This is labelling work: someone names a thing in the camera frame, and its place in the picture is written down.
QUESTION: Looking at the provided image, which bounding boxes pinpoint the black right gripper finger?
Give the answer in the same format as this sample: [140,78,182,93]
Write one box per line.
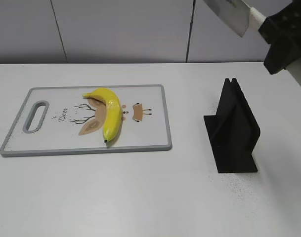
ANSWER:
[258,0,301,75]

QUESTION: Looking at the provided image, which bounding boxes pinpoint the white handled kitchen knife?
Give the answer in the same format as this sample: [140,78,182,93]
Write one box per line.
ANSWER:
[205,0,301,87]

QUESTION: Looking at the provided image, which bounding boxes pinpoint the yellow plastic banana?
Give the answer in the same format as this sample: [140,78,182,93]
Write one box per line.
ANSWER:
[83,87,122,143]

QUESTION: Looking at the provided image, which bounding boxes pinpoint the black knife stand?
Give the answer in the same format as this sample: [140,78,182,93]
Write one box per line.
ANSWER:
[204,78,260,173]

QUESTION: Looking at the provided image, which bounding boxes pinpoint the grey rimmed white cutting board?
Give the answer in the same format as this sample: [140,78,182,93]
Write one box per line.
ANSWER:
[0,84,172,157]

